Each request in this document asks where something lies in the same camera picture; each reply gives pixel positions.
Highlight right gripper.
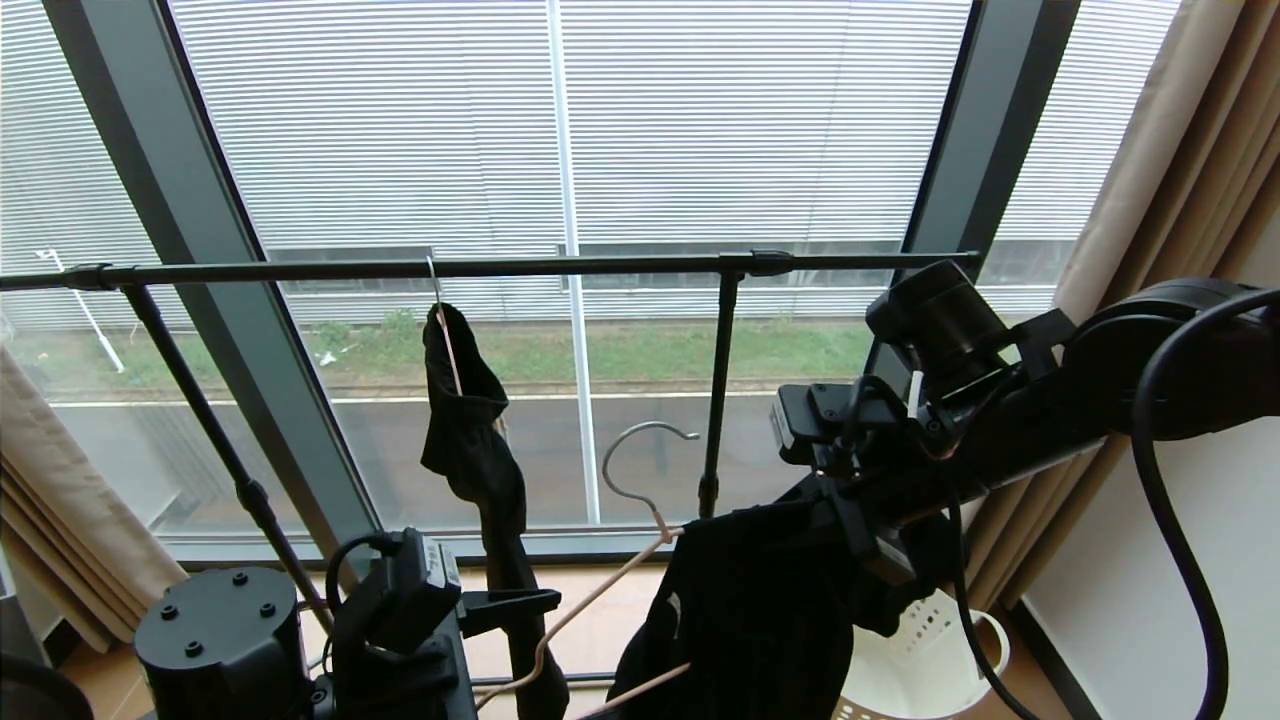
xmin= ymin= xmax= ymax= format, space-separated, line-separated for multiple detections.
xmin=820 ymin=462 xmax=966 ymax=588

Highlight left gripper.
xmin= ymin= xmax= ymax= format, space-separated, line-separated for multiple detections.
xmin=330 ymin=587 xmax=564 ymax=720

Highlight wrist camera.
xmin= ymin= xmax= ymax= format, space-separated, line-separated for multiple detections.
xmin=325 ymin=527 xmax=465 ymax=658
xmin=769 ymin=379 xmax=913 ymax=471

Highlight window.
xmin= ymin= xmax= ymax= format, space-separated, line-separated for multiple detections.
xmin=0 ymin=0 xmax=1186 ymax=563

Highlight pink clothes hanger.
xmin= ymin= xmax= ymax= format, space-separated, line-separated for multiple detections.
xmin=426 ymin=254 xmax=467 ymax=399
xmin=472 ymin=420 xmax=702 ymax=720

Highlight white laundry basket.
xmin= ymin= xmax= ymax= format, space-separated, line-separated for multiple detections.
xmin=833 ymin=588 xmax=1012 ymax=720

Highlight black garment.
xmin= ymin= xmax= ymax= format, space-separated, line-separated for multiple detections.
xmin=607 ymin=474 xmax=963 ymax=720

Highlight black shorts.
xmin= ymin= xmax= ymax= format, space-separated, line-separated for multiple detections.
xmin=419 ymin=302 xmax=572 ymax=720

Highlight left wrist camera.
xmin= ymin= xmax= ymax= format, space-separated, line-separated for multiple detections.
xmin=325 ymin=527 xmax=465 ymax=658

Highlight beige curtain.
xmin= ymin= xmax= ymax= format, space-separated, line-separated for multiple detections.
xmin=0 ymin=345 xmax=191 ymax=656
xmin=960 ymin=0 xmax=1280 ymax=613

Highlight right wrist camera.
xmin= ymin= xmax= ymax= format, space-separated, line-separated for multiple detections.
xmin=769 ymin=379 xmax=913 ymax=471

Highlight black clothes rack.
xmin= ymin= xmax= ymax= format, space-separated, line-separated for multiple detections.
xmin=0 ymin=249 xmax=982 ymax=636

